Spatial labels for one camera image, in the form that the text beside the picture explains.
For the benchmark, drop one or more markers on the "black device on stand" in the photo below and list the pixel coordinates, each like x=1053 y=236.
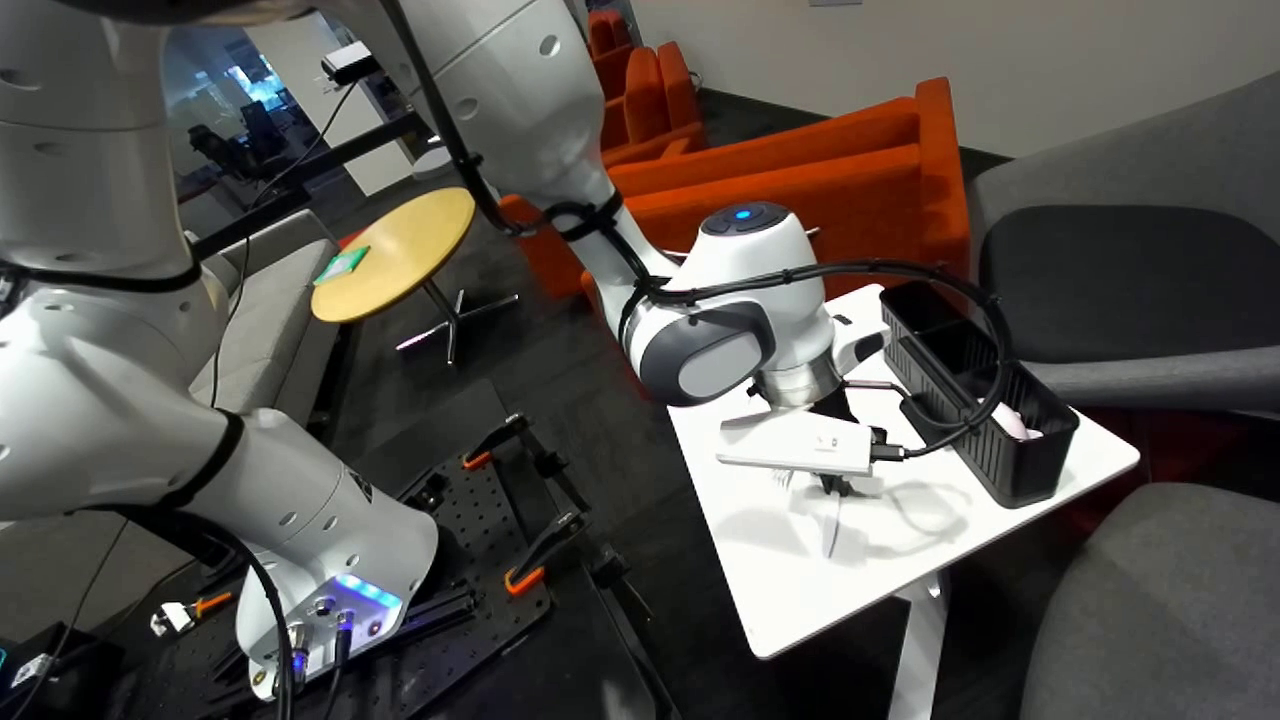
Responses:
x=344 y=57

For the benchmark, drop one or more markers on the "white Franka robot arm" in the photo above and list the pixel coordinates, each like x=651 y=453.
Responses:
x=81 y=401

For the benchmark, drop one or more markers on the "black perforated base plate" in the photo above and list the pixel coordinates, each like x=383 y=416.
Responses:
x=467 y=625

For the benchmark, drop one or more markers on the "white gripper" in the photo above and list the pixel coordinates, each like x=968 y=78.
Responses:
x=805 y=446

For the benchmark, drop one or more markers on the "green card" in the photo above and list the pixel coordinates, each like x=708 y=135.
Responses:
x=341 y=263

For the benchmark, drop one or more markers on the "white item in box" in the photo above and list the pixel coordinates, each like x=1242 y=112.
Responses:
x=1023 y=425

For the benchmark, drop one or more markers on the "black cutlery box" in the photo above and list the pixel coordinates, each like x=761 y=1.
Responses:
x=1012 y=453

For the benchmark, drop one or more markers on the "black metal bar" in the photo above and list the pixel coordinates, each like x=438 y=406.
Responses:
x=285 y=181

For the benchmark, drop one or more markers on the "white table leg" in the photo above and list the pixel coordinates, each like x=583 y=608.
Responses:
x=912 y=654

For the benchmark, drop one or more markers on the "grey upholstered chair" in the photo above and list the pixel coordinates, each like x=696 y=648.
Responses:
x=1173 y=614

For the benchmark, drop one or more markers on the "grey armchair with dark cushion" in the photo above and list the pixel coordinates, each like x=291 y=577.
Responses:
x=1132 y=281

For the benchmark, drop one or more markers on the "small white orange connector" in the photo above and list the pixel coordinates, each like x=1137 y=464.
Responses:
x=174 y=619

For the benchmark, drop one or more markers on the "round yellow wooden table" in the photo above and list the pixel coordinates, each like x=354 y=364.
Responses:
x=393 y=253

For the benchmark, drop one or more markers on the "large orange armchair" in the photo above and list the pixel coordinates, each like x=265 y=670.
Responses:
x=866 y=161

